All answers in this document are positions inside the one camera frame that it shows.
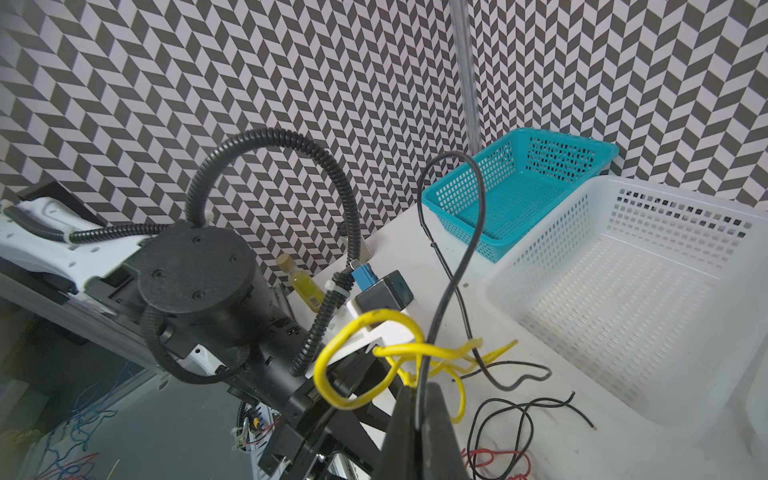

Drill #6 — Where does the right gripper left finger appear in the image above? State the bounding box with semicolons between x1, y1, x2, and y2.
371;387;417;480

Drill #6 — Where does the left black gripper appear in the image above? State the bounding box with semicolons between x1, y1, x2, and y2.
257;353;391;479

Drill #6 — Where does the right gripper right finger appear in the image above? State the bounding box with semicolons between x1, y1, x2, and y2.
419;383;468;480

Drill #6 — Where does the cable bundle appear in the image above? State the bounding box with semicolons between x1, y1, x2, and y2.
458;391;596;480

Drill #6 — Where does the yellow cable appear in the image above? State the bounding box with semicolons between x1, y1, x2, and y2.
313;308;520;425

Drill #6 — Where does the black cable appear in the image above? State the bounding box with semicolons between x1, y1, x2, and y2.
413;151;553;433

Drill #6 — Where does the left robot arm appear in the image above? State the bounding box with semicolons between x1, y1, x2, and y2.
1;128;389;479

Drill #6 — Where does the yellow liquid bottle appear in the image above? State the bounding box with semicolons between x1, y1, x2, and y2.
276;253;325;313

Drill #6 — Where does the middle white plastic basket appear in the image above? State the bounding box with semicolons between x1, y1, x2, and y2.
479;176;767;441

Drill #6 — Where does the teal plastic basket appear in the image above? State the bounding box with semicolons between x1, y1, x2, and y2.
422;128;619;263

